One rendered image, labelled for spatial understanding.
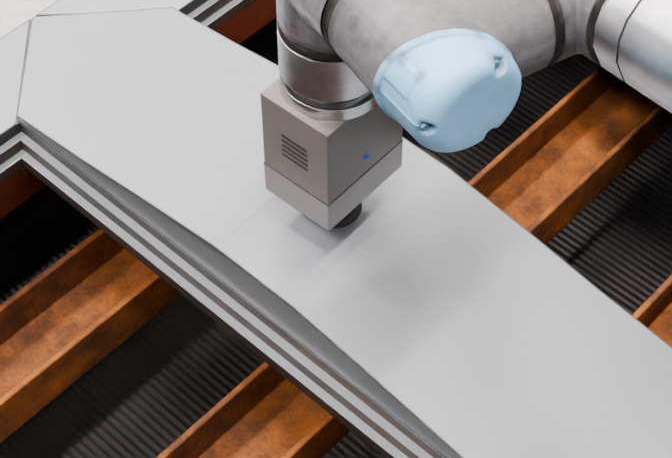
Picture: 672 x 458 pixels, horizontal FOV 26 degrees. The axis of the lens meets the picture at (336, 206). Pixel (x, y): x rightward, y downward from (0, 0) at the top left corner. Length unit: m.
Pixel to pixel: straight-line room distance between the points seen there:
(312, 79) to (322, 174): 0.08
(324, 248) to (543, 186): 0.38
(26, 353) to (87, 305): 0.07
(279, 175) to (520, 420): 0.25
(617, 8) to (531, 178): 0.57
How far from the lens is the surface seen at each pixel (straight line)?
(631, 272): 1.54
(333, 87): 0.97
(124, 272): 1.36
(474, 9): 0.86
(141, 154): 1.19
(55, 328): 1.33
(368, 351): 1.05
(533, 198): 1.41
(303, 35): 0.94
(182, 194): 1.15
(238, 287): 1.13
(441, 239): 1.11
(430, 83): 0.83
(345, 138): 1.01
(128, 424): 1.42
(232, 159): 1.17
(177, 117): 1.22
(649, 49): 0.86
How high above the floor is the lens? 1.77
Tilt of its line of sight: 51 degrees down
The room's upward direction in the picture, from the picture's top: straight up
